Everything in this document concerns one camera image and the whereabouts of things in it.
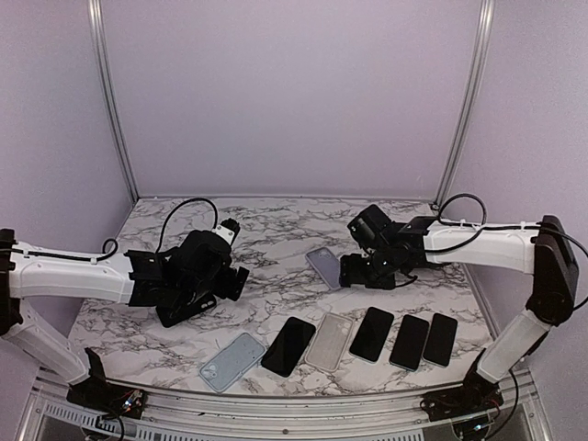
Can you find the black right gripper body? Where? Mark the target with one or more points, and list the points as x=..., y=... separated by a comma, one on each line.
x=381, y=269

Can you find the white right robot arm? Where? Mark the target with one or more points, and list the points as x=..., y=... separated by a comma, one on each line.
x=530, y=263

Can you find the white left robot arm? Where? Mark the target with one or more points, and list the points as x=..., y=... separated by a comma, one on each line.
x=28, y=271

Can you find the black smartphone teal edge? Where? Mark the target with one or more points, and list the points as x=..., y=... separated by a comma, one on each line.
x=372, y=335

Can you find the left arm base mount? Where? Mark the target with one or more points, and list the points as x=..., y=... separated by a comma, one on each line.
x=99, y=394

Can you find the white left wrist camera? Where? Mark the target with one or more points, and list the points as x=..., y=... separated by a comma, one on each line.
x=228, y=230

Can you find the right aluminium frame post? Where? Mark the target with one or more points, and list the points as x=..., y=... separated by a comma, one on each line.
x=472, y=89

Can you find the black smartphone dark edge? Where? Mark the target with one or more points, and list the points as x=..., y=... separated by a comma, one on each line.
x=285, y=352

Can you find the black smartphone mint edge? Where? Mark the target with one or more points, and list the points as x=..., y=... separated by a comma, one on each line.
x=409, y=344

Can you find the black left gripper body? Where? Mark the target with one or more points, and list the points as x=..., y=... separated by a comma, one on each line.
x=205, y=285

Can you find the black phone case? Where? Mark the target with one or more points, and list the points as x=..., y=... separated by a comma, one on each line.
x=184, y=310

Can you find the aluminium frame post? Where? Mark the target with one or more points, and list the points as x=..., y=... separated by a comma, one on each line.
x=99, y=38
x=472, y=89

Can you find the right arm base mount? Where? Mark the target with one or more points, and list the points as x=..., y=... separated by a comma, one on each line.
x=474, y=395

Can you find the left aluminium frame post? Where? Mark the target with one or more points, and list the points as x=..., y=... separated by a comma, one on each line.
x=99, y=38

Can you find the black smartphone green edge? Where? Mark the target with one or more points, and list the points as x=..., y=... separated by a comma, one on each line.
x=440, y=340

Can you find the light blue phone case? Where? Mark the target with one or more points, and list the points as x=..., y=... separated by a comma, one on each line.
x=232, y=362

